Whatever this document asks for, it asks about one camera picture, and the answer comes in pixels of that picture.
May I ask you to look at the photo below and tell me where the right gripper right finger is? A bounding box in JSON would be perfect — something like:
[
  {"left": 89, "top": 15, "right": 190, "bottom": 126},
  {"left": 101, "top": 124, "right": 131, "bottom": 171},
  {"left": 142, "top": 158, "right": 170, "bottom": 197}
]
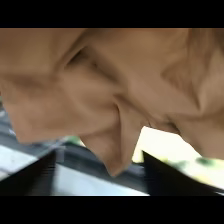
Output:
[{"left": 142, "top": 150, "right": 224, "bottom": 197}]

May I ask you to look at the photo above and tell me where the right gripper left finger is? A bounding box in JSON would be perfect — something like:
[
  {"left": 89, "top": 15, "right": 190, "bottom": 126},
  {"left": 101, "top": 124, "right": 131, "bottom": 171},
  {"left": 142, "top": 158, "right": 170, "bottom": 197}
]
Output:
[{"left": 0, "top": 149, "right": 58, "bottom": 197}]

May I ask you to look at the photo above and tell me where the brown T-shirt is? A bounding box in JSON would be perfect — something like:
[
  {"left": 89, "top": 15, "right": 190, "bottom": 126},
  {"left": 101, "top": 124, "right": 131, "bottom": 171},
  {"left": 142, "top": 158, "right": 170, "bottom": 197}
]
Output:
[{"left": 0, "top": 27, "right": 224, "bottom": 178}]

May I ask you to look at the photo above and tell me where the silver frame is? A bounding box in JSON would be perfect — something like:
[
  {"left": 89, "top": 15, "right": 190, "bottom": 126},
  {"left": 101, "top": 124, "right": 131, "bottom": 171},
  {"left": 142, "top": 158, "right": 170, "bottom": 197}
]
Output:
[{"left": 0, "top": 143, "right": 149, "bottom": 197}]

